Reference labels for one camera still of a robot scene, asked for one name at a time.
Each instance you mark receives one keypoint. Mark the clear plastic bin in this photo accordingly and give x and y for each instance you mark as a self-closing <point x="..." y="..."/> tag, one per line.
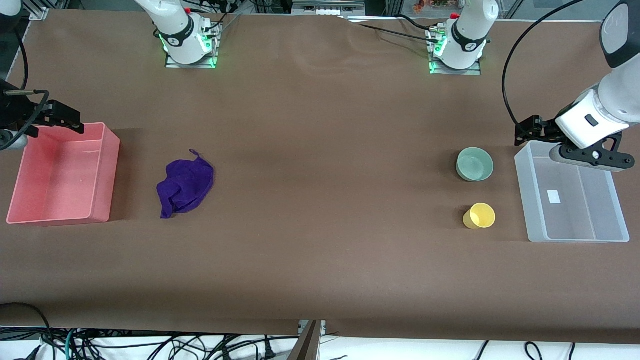
<point x="575" y="210"/>

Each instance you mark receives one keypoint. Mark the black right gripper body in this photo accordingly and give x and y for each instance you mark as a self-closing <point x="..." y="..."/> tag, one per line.
<point x="16" y="111"/>

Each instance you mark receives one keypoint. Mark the yellow plastic cup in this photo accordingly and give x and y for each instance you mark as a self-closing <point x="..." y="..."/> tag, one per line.
<point x="481" y="216"/>

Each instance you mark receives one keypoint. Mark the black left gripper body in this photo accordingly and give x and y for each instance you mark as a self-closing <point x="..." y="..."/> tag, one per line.
<point x="546" y="127"/>

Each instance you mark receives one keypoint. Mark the white label sticker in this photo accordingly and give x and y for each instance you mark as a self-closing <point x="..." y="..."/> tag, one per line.
<point x="554" y="197"/>

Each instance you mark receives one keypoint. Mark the orange background object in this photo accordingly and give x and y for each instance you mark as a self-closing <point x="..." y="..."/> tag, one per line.
<point x="431" y="5"/>

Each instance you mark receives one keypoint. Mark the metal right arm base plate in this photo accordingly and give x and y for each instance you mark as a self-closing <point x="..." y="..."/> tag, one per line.
<point x="190" y="65"/>

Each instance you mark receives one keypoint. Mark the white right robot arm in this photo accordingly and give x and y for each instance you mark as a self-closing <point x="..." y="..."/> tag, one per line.
<point x="175" y="30"/>

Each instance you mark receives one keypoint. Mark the white power strip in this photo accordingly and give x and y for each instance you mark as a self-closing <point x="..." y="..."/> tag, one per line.
<point x="327" y="7"/>

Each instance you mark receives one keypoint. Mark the purple cloth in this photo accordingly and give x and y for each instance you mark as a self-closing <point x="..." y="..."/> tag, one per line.
<point x="186" y="182"/>

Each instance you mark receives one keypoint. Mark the wooden post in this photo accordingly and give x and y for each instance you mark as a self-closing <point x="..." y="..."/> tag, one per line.
<point x="306" y="345"/>

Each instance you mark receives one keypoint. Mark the pink plastic bin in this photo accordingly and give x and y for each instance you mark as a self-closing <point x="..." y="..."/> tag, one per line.
<point x="60" y="175"/>

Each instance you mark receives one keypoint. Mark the aluminium frame profile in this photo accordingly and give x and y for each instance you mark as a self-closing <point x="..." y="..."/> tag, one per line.
<point x="39" y="11"/>

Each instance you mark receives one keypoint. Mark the mint green bowl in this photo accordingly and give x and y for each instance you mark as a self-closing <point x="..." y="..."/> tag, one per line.
<point x="475" y="165"/>

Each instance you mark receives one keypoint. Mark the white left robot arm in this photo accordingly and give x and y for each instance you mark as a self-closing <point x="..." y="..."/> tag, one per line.
<point x="467" y="30"/>

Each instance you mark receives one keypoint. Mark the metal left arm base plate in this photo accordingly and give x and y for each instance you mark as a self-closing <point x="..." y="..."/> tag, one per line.
<point x="455" y="71"/>

